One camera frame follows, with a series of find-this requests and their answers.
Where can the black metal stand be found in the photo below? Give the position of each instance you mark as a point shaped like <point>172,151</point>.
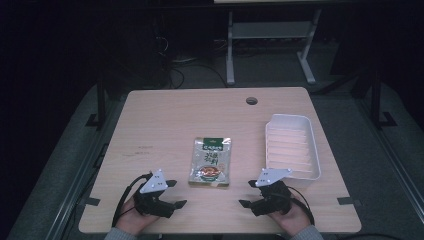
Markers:
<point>376,100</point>
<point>100,103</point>

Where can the person's left hand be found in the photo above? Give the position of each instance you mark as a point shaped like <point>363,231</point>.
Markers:
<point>131,220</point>

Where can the white metal table frame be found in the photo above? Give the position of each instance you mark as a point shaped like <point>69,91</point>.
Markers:
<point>266,30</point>

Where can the green and white seasoning packet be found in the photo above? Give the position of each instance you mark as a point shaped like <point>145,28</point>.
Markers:
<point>210,160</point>

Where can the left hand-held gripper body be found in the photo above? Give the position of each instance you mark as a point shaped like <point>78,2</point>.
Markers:
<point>154,183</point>

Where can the person's right hand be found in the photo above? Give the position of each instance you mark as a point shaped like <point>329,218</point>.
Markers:
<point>295,220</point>

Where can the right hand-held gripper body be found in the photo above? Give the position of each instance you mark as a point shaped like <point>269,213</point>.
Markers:
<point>270,176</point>

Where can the black tape strip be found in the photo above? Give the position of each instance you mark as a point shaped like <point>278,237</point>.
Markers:
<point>92,201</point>
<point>345,200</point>

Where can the white plastic tray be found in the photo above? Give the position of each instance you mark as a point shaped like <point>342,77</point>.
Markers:
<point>290,146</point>

